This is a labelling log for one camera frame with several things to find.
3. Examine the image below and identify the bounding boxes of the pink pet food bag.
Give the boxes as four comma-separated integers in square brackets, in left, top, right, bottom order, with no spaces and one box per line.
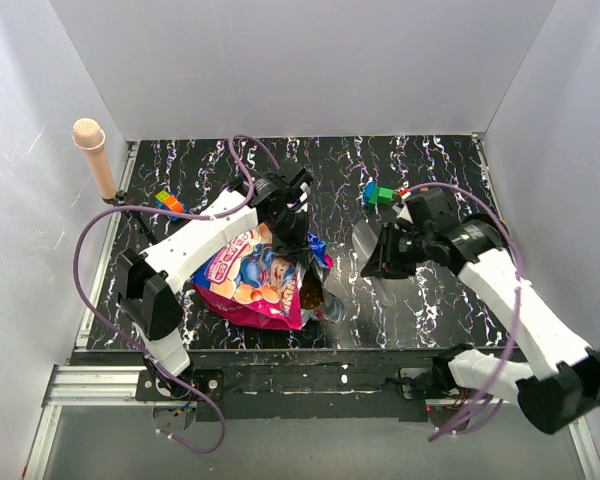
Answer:
[191,224,345,331]

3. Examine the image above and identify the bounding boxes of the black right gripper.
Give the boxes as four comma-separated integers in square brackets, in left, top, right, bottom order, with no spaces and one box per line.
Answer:
[361,222,432,280]

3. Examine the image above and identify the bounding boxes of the blue green toy blocks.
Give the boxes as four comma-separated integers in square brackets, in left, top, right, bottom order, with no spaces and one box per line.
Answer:
[363,180,396,209]

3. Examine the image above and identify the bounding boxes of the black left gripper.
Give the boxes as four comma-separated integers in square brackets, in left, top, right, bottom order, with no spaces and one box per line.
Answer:
[264,208,311,271]

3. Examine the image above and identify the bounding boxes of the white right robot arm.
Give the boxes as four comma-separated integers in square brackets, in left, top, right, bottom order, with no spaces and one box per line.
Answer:
[352,215,600,434]

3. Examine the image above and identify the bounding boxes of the colourful cube toy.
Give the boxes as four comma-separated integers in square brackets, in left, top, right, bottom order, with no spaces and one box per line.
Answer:
[155,190,188,213]

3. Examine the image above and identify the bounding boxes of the pink microphone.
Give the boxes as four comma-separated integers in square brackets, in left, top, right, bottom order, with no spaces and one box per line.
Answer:
[72,118,117,201]

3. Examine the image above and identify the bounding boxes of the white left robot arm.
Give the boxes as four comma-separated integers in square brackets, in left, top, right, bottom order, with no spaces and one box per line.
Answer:
[117,171,315,400]

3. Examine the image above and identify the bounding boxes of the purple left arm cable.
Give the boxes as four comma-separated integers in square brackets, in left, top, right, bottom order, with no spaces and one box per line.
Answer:
[73,134,281,454]

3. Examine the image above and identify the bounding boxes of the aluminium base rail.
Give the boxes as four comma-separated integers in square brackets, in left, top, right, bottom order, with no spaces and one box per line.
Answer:
[23,365,600,479]

